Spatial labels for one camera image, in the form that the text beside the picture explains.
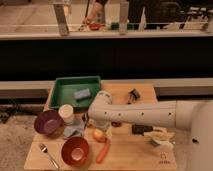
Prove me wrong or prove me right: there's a yellow red apple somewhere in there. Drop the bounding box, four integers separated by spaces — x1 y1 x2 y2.
93 129 106 142

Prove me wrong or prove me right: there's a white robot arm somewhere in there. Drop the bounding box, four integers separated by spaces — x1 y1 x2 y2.
88 91 213 171

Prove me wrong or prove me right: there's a red bowl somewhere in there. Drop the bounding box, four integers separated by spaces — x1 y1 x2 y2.
61 137 89 166

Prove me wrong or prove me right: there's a purple bowl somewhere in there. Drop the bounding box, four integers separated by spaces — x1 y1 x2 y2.
34 110 62 135

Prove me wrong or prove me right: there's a dark brown grape bunch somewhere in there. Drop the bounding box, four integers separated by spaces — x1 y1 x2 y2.
111 122 122 127

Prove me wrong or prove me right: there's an orange carrot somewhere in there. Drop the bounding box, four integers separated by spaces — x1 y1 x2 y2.
96 140 111 163

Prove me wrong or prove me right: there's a small striped metal cup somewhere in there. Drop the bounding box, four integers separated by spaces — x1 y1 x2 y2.
82 112 90 128

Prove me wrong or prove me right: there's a grey blue cloth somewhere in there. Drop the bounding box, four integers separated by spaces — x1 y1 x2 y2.
63 120 85 139

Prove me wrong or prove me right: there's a black dish brush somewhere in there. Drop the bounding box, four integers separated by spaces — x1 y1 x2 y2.
128 89 153 135

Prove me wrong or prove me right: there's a wooden cutting board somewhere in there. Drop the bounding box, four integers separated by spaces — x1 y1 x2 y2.
23 83 178 171

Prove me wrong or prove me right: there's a grey blue sponge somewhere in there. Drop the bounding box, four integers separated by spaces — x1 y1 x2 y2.
74 88 91 100

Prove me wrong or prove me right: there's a white plastic cup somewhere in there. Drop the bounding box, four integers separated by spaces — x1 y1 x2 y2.
58 104 74 124

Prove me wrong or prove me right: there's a green plastic tray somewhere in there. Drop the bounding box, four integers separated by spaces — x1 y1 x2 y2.
49 76 101 111

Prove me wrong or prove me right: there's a silver fork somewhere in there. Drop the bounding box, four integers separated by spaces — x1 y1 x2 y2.
39 143 60 170

